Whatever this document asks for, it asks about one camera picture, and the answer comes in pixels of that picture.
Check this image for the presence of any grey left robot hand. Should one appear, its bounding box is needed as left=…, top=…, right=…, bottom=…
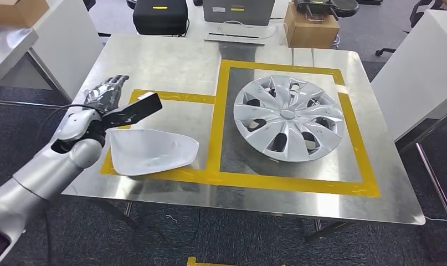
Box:
left=83, top=74, right=130, bottom=113

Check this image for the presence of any white curved plastic part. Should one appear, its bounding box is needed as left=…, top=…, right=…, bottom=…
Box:
left=109, top=127, right=201, bottom=177

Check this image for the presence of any steel workbench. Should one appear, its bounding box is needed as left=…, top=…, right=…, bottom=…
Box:
left=60, top=33, right=427, bottom=241
left=0, top=27, right=74, bottom=106
left=395, top=108, right=447, bottom=236

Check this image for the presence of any white desk panel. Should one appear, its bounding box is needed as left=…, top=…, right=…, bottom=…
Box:
left=30, top=0, right=105, bottom=101
left=371, top=9, right=447, bottom=142

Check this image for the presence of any black case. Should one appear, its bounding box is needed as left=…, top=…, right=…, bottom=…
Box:
left=132, top=0, right=189, bottom=37

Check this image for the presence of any brown cardboard box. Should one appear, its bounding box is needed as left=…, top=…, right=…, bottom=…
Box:
left=284, top=2, right=341, bottom=49
left=0, top=0, right=50, bottom=29

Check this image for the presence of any white flat board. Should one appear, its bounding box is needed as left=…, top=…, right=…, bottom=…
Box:
left=204, top=32, right=279, bottom=45

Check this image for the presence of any silver wheel hubcap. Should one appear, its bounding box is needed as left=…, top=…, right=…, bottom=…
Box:
left=233, top=75, right=346, bottom=163

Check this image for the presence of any yellow floor tape square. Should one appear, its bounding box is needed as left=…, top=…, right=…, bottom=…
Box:
left=186, top=256, right=286, bottom=266

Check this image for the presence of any black handheld controller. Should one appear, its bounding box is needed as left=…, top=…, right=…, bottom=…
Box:
left=292, top=0, right=359, bottom=21

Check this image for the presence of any black office chair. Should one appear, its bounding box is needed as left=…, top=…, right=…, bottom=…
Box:
left=375, top=0, right=444, bottom=57

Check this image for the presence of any thin white cable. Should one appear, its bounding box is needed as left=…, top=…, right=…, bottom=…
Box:
left=218, top=19, right=290, bottom=40

